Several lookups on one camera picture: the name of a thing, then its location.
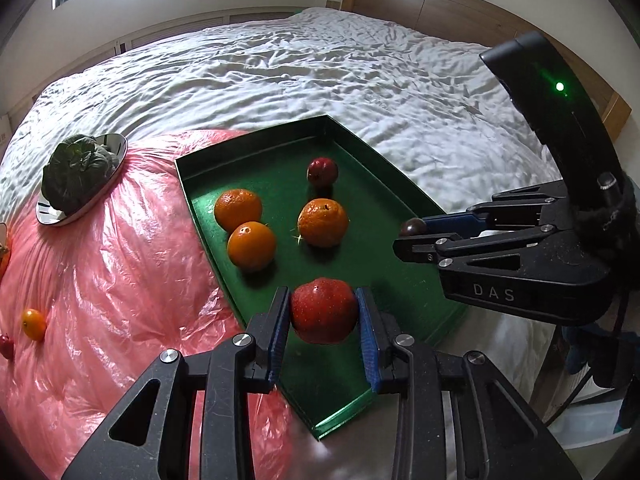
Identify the wooden headboard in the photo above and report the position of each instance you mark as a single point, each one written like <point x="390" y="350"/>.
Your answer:
<point x="450" y="5"/>

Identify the orange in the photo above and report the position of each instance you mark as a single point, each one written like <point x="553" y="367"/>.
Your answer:
<point x="33" y="325"/>
<point x="251" y="246"/>
<point x="238" y="210"/>
<point x="322" y="222"/>

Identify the round metal plate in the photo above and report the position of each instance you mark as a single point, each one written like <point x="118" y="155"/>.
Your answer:
<point x="112" y="147"/>

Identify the red apple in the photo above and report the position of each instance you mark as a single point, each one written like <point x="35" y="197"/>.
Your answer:
<point x="322" y="171"/>
<point x="322" y="310"/>
<point x="6" y="347"/>

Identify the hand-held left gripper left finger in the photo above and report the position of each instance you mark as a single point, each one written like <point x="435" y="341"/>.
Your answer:
<point x="277" y="340"/>

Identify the carrot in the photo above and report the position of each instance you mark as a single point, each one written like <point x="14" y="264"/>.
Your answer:
<point x="3" y="262"/>

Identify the dark purple plum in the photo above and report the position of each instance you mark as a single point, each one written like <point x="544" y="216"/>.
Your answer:
<point x="412" y="227"/>

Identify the pink plastic sheet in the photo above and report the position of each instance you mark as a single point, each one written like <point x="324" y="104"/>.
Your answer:
<point x="125" y="285"/>

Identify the green rectangular tray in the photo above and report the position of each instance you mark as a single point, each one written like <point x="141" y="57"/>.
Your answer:
<point x="380" y="200"/>

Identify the green leafy vegetable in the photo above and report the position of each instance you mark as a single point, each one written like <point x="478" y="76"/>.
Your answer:
<point x="75" y="175"/>

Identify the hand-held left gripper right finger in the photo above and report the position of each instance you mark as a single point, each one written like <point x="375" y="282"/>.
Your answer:
<point x="367" y="345"/>

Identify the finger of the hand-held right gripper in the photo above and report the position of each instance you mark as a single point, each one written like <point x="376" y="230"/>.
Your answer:
<point x="420" y="250"/>
<point x="450" y="223"/>

